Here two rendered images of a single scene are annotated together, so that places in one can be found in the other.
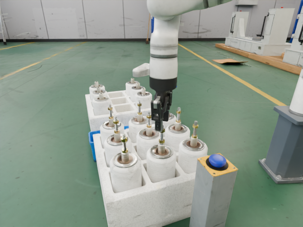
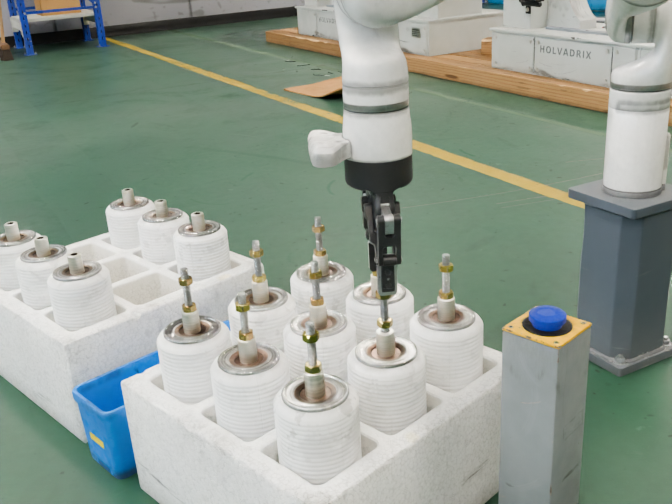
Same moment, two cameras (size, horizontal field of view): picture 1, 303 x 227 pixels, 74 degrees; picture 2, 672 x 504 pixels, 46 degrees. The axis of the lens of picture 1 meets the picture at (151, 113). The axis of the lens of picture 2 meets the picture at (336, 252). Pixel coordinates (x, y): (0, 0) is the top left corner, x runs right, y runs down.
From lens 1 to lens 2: 0.42 m
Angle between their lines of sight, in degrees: 22
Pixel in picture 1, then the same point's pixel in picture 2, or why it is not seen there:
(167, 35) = (394, 60)
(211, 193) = (557, 391)
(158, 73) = (379, 149)
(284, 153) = (620, 296)
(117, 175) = (314, 437)
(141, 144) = not seen: hidden behind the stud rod
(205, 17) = not seen: outside the picture
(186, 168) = (447, 382)
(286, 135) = (615, 251)
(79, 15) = not seen: outside the picture
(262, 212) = (619, 443)
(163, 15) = (390, 18)
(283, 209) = (656, 422)
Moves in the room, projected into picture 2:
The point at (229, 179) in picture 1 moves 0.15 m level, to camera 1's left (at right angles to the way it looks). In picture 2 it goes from (581, 351) to (464, 388)
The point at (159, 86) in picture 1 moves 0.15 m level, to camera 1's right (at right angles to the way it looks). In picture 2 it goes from (384, 180) to (502, 157)
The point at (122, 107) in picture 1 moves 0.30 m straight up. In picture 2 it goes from (136, 289) to (107, 122)
